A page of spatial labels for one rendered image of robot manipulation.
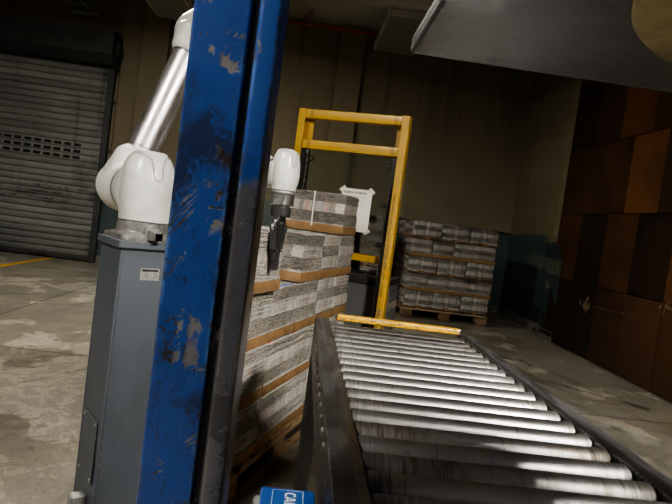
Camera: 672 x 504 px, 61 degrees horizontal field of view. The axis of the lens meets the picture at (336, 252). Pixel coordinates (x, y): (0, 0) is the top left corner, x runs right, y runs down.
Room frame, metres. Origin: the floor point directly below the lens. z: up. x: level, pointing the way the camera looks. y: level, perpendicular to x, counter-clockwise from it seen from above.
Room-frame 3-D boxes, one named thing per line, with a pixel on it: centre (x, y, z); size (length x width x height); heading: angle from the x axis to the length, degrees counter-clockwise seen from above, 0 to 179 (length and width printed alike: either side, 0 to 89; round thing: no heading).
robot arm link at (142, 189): (1.77, 0.60, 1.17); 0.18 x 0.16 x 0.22; 41
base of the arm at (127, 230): (1.75, 0.59, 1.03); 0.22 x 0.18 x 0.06; 40
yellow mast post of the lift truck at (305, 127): (3.86, 0.31, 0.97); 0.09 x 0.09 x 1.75; 74
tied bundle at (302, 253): (2.79, 0.28, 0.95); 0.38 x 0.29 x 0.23; 73
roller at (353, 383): (1.23, -0.28, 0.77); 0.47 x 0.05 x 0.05; 93
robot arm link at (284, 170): (2.14, 0.23, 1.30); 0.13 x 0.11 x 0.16; 41
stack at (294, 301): (2.66, 0.32, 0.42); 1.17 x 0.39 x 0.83; 164
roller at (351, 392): (1.17, -0.28, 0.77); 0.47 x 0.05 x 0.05; 93
